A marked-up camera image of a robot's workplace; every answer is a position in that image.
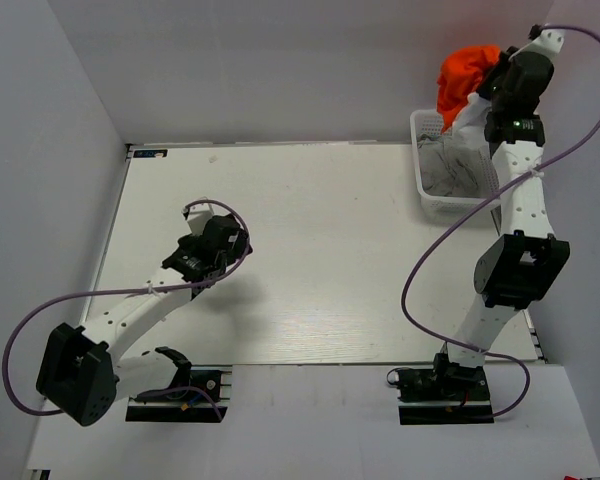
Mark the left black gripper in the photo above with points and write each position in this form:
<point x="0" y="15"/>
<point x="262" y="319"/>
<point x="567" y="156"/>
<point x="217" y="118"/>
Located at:
<point x="239" y="249"/>

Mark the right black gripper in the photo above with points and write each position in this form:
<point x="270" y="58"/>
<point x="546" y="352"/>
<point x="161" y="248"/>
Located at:
<point x="505" y="61"/>

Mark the orange t shirt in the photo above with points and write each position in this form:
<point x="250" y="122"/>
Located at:
<point x="460" y="75"/>

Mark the white t shirt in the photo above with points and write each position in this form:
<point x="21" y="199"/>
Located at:
<point x="468" y="126"/>

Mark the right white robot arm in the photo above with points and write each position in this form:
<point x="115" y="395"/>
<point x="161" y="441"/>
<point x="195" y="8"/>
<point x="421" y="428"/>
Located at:
<point x="520" y="267"/>

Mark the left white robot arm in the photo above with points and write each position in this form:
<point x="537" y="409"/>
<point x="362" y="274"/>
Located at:
<point x="84" y="369"/>

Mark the grey patterned t shirt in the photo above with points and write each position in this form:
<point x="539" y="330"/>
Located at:
<point x="447" y="168"/>

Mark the blue black table label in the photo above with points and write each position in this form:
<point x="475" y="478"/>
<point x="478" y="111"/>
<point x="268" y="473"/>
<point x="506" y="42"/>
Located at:
<point x="150" y="153"/>

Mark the white plastic basket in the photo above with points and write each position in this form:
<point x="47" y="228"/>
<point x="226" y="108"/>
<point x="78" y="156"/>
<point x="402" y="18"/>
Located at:
<point x="430" y="122"/>

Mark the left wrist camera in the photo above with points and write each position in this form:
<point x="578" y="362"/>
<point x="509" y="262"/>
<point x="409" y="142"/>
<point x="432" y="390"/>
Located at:
<point x="197" y="215"/>

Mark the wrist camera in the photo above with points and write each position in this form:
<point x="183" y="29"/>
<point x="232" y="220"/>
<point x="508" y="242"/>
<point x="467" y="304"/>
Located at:
<point x="545" y="41"/>
<point x="197" y="215"/>

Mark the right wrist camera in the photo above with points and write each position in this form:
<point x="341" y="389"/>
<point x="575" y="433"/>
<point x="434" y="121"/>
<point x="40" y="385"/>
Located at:
<point x="545" y="41"/>

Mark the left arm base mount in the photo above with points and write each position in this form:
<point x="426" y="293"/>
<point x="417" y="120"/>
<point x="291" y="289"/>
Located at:
<point x="205" y="400"/>

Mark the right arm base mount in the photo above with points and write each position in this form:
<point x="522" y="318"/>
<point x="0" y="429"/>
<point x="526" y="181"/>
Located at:
<point x="425" y="400"/>

